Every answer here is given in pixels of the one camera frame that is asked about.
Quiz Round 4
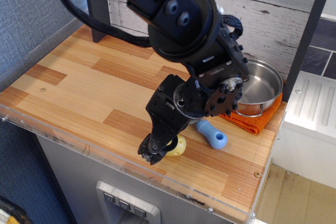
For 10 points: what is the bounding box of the stainless steel pot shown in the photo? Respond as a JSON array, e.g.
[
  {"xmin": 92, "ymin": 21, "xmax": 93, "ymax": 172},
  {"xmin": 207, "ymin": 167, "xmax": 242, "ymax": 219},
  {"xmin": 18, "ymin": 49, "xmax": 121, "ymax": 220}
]
[{"xmin": 236, "ymin": 52, "xmax": 284, "ymax": 118}]

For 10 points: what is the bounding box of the orange knitted cloth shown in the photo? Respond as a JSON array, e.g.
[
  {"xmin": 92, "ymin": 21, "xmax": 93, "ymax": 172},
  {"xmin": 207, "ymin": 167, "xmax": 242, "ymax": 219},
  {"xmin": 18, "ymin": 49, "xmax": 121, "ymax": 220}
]
[{"xmin": 219, "ymin": 92, "xmax": 283, "ymax": 135}]

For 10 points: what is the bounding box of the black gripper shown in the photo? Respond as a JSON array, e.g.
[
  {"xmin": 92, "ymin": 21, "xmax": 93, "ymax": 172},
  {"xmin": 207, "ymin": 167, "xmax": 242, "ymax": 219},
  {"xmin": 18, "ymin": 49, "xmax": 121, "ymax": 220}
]
[{"xmin": 138, "ymin": 74, "xmax": 204, "ymax": 165}]

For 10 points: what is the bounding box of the grey scoop with blue handle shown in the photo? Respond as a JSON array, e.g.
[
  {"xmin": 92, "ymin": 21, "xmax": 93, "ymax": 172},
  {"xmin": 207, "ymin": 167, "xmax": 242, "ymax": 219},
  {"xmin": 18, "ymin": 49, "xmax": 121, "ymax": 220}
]
[{"xmin": 196, "ymin": 120, "xmax": 228, "ymax": 150}]

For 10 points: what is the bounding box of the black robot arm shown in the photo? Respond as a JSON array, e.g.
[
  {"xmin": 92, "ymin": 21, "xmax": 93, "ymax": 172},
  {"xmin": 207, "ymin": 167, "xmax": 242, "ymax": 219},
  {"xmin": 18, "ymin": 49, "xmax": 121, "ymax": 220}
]
[{"xmin": 127, "ymin": 0, "xmax": 249, "ymax": 165}]

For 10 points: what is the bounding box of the yellow potato-shaped egg toy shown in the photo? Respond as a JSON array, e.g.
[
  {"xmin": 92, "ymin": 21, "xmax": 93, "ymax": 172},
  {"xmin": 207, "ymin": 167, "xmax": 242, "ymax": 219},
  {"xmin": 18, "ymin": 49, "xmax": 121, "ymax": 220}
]
[{"xmin": 166, "ymin": 134, "xmax": 186, "ymax": 157}]

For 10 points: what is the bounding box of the silver dispenser button panel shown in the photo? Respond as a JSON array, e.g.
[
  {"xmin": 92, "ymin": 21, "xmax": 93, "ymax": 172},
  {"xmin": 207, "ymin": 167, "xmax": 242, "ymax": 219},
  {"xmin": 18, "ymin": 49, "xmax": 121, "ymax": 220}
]
[{"xmin": 96, "ymin": 180, "xmax": 161, "ymax": 223}]

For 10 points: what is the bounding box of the yellow black object bottom left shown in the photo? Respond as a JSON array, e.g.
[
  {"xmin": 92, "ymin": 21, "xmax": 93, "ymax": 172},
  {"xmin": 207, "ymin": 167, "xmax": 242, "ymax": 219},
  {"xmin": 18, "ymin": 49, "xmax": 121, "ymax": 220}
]
[{"xmin": 1, "ymin": 199, "xmax": 33, "ymax": 224}]

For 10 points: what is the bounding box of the dark grey right post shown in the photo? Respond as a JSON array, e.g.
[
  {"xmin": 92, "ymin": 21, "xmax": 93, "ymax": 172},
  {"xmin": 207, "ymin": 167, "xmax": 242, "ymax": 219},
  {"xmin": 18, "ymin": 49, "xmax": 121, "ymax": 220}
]
[{"xmin": 282, "ymin": 0, "xmax": 327, "ymax": 102}]

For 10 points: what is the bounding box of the black cable sleeve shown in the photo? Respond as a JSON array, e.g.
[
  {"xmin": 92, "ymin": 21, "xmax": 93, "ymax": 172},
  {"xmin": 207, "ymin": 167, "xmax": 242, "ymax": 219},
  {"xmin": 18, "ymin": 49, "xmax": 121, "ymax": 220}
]
[{"xmin": 48, "ymin": 0, "xmax": 245, "ymax": 49}]

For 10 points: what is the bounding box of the white ribbed side counter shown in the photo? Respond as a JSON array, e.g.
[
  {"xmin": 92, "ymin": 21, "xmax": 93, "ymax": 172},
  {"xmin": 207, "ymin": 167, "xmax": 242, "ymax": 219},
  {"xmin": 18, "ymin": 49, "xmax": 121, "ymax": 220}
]
[{"xmin": 272, "ymin": 71, "xmax": 335, "ymax": 188}]

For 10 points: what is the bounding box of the clear acrylic edge guard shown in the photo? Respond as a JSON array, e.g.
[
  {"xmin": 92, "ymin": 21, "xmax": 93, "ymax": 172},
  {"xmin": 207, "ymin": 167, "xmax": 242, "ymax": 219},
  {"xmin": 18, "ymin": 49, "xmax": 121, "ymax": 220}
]
[{"xmin": 1, "ymin": 105, "xmax": 259, "ymax": 223}]

